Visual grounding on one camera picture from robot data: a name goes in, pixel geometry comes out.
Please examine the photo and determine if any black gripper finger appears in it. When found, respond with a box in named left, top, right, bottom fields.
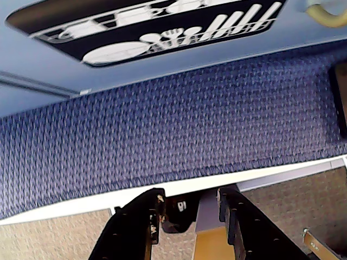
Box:
left=88, top=186, right=166, bottom=260
left=217, top=186, right=326, bottom=260

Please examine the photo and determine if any blue textured floor mat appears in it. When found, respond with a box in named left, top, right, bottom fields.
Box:
left=0, top=45, right=347, bottom=220

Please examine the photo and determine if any blue toy play kitchen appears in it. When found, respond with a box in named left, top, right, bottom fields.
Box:
left=0, top=0, right=347, bottom=117

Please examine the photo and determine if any blue dishwasher door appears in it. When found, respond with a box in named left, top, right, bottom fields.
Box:
left=0, top=0, right=347, bottom=95

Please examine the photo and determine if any black dishwasher rack sticker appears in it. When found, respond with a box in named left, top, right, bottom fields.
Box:
left=4, top=0, right=288, bottom=68

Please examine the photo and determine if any small metal bracket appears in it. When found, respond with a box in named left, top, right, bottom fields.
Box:
left=302, top=227, right=322, bottom=257

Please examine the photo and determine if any gold dishwasher door handle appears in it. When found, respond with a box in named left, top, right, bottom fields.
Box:
left=306, top=0, right=347, bottom=28

